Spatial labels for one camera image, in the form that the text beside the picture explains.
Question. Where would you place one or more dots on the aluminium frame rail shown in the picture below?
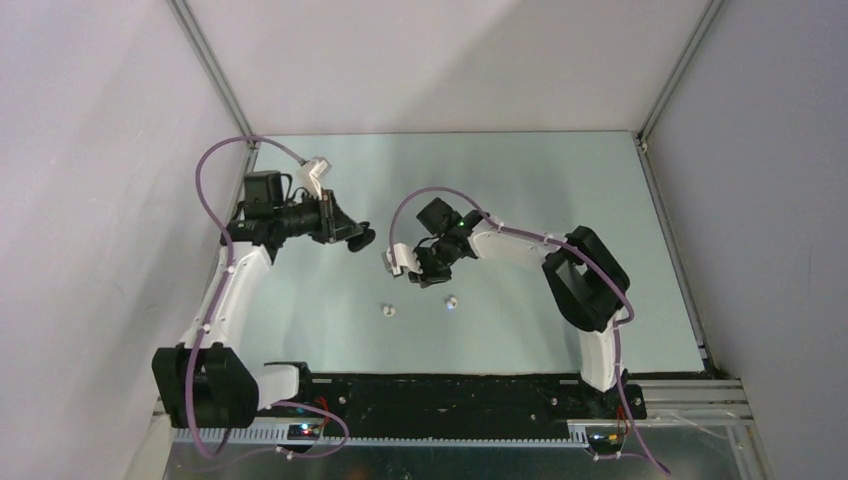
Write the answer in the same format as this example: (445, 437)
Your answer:
(697, 403)

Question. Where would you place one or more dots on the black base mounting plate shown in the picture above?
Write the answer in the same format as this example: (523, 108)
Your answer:
(466, 407)

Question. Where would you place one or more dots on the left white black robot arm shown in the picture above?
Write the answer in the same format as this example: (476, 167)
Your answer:
(202, 380)

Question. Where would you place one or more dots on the black earbud charging case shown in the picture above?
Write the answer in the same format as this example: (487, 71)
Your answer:
(359, 242)

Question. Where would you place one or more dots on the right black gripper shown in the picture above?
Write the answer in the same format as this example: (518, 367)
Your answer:
(428, 276)

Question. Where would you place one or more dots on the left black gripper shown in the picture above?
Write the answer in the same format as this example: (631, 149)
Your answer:
(334, 225)

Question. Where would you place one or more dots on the controller board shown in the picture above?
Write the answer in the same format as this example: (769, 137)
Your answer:
(606, 445)
(303, 432)

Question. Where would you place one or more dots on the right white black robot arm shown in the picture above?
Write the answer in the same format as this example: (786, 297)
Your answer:
(587, 283)

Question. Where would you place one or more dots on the left controller board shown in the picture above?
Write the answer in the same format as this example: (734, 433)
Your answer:
(303, 432)

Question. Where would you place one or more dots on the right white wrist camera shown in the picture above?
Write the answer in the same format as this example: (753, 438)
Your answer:
(399, 259)

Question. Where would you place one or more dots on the right controller board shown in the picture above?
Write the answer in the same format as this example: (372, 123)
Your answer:
(606, 445)

